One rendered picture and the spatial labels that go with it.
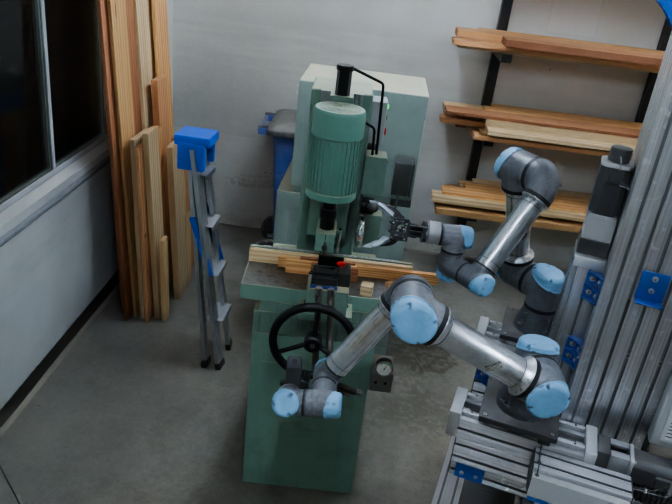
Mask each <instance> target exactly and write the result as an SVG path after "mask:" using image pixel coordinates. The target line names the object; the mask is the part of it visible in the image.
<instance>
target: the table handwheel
mask: <svg viewBox="0 0 672 504"><path fill-rule="evenodd" d="M311 311H312V312H316V315H315V321H310V326H309V332H308V333H306V335H305V337H304V342H302V343H298V344H295V345H292V346H289V347H285V348H281V349H279V348H278V344H277V336H278V332H279V330H280V328H281V326H282V324H283V323H284V322H285V321H286V320H287V319H289V318H290V317H292V316H294V315H296V314H299V313H302V312H311ZM321 313H324V314H327V315H329V316H331V317H333V318H335V319H336V320H337V321H339V322H340V323H341V324H342V326H343V327H344V328H345V330H346V332H347V335H349V334H350V333H351V332H352V331H353V330H354V327H353V325H352V323H351V322H350V321H349V319H348V318H347V317H346V316H345V315H344V314H343V313H341V312H340V311H338V310H337V309H335V308H333V307H331V306H328V305H325V304H320V303H303V304H298V305H295V306H292V307H290V308H288V309H286V310H285V311H284V312H282V313H281V314H280V315H279V316H278V317H277V318H276V320H275V321H274V322H273V324H272V326H271V329H270V332H269V348H270V351H271V353H272V356H273V357H274V359H275V361H276V362H277V363H278V364H279V365H280V366H281V367H282V368H283V369H284V370H286V368H287V360H286V359H285V358H284V357H283V356H282V353H286V352H289V351H292V350H296V349H300V348H304V349H305V350H306V351H307V352H310V353H316V352H318V351H319V350H320V351H321V352H323V353H324V354H326V355H327V356H329V355H330V354H331V352H330V351H329V350H327V349H326V348H325V347H324V346H322V336H321V334H320V333H319V330H318V326H319V321H320V316H321ZM313 323H314V325H313Z"/></svg>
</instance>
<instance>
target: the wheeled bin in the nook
mask: <svg viewBox="0 0 672 504"><path fill-rule="evenodd" d="M296 112H297V110H292V109H282V110H278V111H276V113H272V112H266V113H265V116H264V118H263V120H262V122H261V124H260V125H258V134H262V135H270V136H272V137H273V192H274V215H272V216H269V217H267V218H266V219H265V220H264V221H263V223H262V226H261V233H262V235H263V237H264V238H265V239H262V240H260V241H258V242H257V243H256V244H258V245H269V246H273V237H274V224H275V211H276V198H277V190H278V188H279V185H280V183H281V181H282V179H283V177H284V175H285V173H286V171H287V169H288V166H289V164H290V162H291V160H292V158H293V146H294V135H295V123H296ZM267 121H271V123H270V125H269V126H268V125H265V124H266V122H267Z"/></svg>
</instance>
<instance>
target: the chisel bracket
mask: <svg viewBox="0 0 672 504"><path fill-rule="evenodd" d="M336 228H337V221H336V220H335V223H334V229H333V230H323V229H321V228H320V219H318V223H317V230H316V237H315V246H314V251H321V252H329V253H333V252H334V248H335V247H336V244H335V240H336V239H337V237H336ZM324 242H326V246H327V250H326V251H323V250H322V249H321V247H322V246H323V243H324Z"/></svg>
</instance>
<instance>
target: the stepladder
mask: <svg viewBox="0 0 672 504"><path fill-rule="evenodd" d="M218 139H219V131H218V130H212V129H205V128H198V127H191V126H185V127H183V128H182V129H181V130H180V131H178V132H177V133H176V134H175V135H174V143H175V144H177V168H178V169H184V170H187V172H188V185H189V198H190V210H191V217H189V219H190V223H191V226H192V236H193V248H194V261H195V273H196V286H197V299H198V311H199V324H200V337H201V349H202V361H201V368H206V367H207V366H208V365H209V364H210V362H211V355H209V350H208V337H207V323H206V310H205V296H204V283H203V275H204V276H205V285H206V293H207V301H208V310H209V316H208V317H207V322H208V320H210V326H211V334H212V347H213V351H214V359H215V364H214V365H215V370H221V368H222V367H223V365H224V364H225V360H224V357H223V351H222V342H221V333H220V325H219V321H222V325H223V328H224V336H225V349H226V351H229V350H231V347H232V344H233V342H232V338H231V334H230V325H229V317H228V314H229V312H230V310H231V307H232V304H229V303H227V300H226V291H225V283H224V275H223V270H224V269H225V267H226V265H227V261H224V260H222V259H223V258H224V257H223V254H222V251H221V247H220V241H219V233H218V224H219V222H220V221H221V215H219V214H218V215H217V214H216V207H215V199H214V191H213V182H212V175H213V173H214V172H215V171H216V166H213V165H212V166H211V165H210V162H213V161H214V160H215V142H216V141H217V140H218ZM206 190H207V195H206ZM207 198H208V203H207ZM208 206H209V207H208ZM209 232H210V233H209ZM210 236H211V239H212V242H213V247H214V255H215V259H212V255H211V246H210ZM202 261H203V268H204V270H202ZM214 276H217V280H218V287H219V295H220V302H217V298H216V290H215V281H214Z"/></svg>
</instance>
